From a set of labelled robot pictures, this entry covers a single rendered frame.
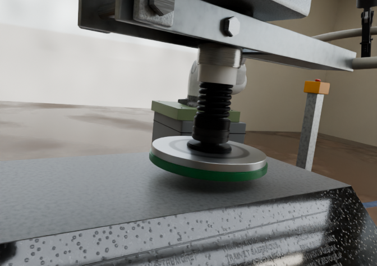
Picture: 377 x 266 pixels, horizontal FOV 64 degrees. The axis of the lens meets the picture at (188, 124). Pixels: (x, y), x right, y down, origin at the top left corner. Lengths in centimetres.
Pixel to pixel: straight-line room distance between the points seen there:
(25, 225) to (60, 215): 4
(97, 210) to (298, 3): 43
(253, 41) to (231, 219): 29
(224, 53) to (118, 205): 29
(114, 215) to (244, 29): 34
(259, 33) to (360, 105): 748
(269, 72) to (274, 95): 58
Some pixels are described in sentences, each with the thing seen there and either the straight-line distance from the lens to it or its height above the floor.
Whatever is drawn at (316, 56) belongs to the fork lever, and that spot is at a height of 108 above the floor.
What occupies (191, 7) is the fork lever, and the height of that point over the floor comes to 109.
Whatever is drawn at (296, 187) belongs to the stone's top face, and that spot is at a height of 82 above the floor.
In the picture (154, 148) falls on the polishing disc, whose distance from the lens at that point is 52.
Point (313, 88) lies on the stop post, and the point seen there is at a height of 103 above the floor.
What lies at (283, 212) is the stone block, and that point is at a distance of 53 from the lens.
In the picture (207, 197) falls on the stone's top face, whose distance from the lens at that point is 48.
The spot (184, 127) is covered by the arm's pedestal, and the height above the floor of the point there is 77.
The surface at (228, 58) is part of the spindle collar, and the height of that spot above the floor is 104.
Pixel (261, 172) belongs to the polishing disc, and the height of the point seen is 86.
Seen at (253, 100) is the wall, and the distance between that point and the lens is 701.
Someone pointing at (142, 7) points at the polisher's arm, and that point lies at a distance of 35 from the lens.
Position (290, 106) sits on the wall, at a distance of 782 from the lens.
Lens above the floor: 100
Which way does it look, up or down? 8 degrees down
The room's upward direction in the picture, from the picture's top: 6 degrees clockwise
